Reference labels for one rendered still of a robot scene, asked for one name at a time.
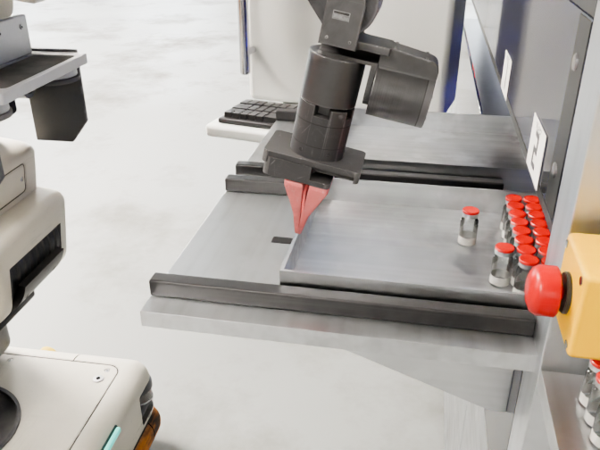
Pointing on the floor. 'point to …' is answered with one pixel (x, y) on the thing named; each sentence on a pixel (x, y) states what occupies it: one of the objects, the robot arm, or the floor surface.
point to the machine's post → (576, 212)
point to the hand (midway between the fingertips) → (300, 225)
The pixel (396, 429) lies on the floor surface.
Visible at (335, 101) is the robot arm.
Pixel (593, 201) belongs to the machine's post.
